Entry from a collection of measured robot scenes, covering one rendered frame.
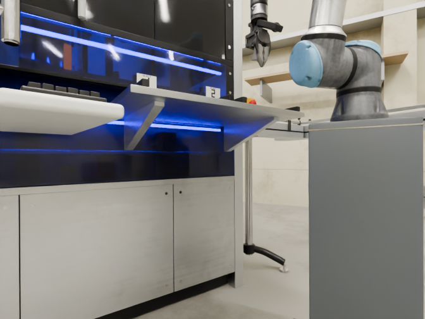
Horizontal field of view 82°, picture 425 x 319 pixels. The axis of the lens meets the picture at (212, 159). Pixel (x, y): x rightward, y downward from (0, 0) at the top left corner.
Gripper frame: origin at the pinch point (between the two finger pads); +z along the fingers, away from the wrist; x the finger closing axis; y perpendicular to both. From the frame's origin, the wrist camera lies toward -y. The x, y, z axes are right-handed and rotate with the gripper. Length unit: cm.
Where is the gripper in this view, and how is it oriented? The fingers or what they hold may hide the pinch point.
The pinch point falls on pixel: (262, 63)
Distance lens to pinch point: 114.2
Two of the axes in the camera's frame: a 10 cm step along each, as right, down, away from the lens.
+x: -8.3, 0.1, -5.6
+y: -5.6, 0.0, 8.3
